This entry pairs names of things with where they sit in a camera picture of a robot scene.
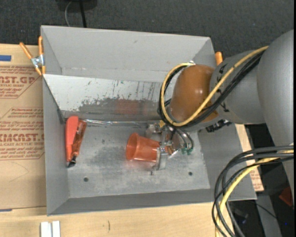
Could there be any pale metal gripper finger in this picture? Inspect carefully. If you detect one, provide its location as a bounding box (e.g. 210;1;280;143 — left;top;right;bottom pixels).
155;146;169;171

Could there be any orange plastic cup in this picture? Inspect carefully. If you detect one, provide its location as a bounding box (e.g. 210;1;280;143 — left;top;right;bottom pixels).
125;132;161;163

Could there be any grey metal bin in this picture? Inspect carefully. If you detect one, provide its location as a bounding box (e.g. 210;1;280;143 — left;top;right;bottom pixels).
40;25;258;216

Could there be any orange plastic packet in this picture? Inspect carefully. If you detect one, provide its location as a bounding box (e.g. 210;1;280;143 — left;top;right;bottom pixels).
65;116;88;168

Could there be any brown cardboard board red print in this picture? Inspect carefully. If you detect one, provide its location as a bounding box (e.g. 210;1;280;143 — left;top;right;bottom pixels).
0;42;265;211

